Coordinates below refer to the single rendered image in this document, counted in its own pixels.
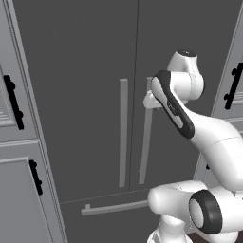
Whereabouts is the dark grey fridge drawer front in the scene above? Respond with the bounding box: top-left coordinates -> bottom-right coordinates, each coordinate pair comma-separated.
59,189 -> 163,243

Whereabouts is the dark grey fridge door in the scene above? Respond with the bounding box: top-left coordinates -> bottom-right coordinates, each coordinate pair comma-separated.
12,0 -> 140,204
129,0 -> 243,193

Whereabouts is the grey fridge drawer handle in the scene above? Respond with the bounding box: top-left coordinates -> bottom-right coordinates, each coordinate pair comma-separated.
81,199 -> 150,217

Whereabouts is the black cupboard handle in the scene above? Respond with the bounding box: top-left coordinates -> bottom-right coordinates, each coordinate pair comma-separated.
2,74 -> 26,131
223,62 -> 243,111
28,159 -> 44,196

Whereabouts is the grey fridge door handle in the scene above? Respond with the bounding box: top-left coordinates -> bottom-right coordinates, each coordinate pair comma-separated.
138,76 -> 155,186
118,78 -> 130,189

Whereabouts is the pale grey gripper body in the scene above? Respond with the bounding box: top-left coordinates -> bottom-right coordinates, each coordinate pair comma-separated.
142,89 -> 163,111

